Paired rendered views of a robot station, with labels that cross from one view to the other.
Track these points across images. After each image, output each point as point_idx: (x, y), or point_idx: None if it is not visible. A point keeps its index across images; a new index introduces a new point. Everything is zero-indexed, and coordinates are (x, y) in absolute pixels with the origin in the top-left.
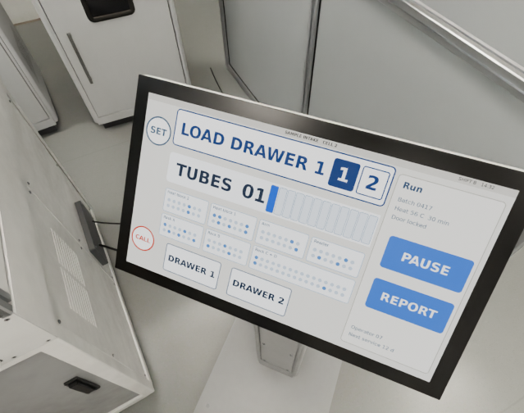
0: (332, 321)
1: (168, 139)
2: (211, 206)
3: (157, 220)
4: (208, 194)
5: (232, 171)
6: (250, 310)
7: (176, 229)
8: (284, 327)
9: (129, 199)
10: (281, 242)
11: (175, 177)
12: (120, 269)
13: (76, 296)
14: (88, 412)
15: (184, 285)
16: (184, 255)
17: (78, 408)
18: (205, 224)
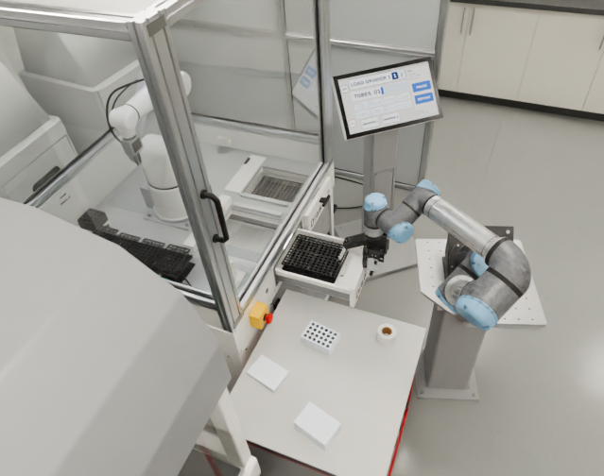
0: (411, 113)
1: (348, 90)
2: (368, 101)
3: (354, 114)
4: (366, 98)
5: (369, 89)
6: (391, 125)
7: (361, 113)
8: (402, 124)
9: (343, 113)
10: (389, 100)
11: (354, 99)
12: (349, 138)
13: None
14: None
15: (371, 129)
16: (367, 120)
17: None
18: (369, 108)
